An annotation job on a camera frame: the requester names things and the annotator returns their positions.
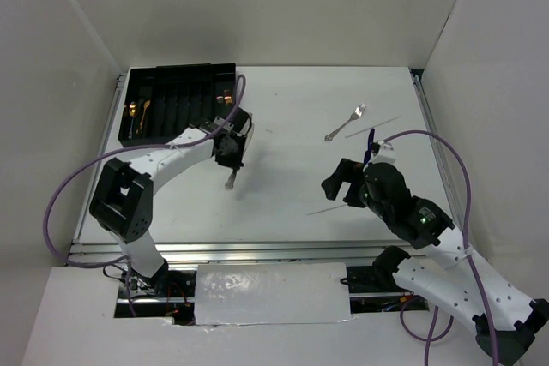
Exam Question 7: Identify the silver ornate table knife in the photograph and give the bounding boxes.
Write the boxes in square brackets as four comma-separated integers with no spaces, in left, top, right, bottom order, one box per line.
[225,168,238,191]

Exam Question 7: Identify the gold ornate spoon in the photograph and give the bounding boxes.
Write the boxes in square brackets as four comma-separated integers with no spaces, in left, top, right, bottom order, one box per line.
[137,99,151,134]

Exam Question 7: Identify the rainbow iridescent ornate spoon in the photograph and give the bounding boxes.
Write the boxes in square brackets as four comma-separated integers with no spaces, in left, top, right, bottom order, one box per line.
[124,101,137,140]

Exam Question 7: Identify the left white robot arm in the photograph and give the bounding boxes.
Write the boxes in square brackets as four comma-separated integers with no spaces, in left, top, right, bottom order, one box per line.
[89,108,254,297]

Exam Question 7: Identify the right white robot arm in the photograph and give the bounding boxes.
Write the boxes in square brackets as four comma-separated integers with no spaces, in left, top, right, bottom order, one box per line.
[321,143,548,365]

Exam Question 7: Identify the white chopstick near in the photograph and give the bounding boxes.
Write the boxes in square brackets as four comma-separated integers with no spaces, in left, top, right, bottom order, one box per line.
[305,204,348,216]

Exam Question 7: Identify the white chopstick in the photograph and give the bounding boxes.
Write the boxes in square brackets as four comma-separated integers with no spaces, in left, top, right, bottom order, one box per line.
[305,204,348,216]
[344,115,402,139]

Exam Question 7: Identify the dark blue serrated knife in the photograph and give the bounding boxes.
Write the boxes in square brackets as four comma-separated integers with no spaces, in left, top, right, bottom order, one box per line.
[363,128,376,165]

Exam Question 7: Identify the white chopstick far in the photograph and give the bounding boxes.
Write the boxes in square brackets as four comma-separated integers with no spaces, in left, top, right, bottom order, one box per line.
[344,115,402,139]

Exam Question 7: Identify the silver ornate fork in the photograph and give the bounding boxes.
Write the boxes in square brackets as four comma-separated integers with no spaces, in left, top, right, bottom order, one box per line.
[324,103,367,142]

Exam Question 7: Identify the black cutlery organizer tray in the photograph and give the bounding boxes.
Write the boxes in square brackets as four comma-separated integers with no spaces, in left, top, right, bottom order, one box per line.
[118,63,236,147]

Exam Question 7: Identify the white foil-edged front panel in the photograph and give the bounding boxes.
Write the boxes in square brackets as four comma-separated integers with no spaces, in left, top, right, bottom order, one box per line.
[194,262,352,326]

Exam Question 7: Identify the aluminium right side rail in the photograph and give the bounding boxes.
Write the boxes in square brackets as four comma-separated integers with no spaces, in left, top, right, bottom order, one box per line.
[409,69,466,226]

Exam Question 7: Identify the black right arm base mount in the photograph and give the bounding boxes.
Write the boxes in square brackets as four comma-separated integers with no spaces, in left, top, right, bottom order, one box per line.
[340,246,410,294]

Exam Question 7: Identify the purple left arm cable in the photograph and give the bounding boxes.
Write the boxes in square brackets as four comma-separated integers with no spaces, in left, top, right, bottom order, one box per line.
[44,74,247,318]

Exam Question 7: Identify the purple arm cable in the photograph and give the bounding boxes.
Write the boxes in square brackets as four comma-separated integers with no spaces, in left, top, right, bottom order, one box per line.
[377,129,501,366]
[44,74,247,318]

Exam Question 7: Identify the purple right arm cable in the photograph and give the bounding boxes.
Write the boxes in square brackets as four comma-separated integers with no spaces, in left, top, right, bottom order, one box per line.
[377,129,501,366]

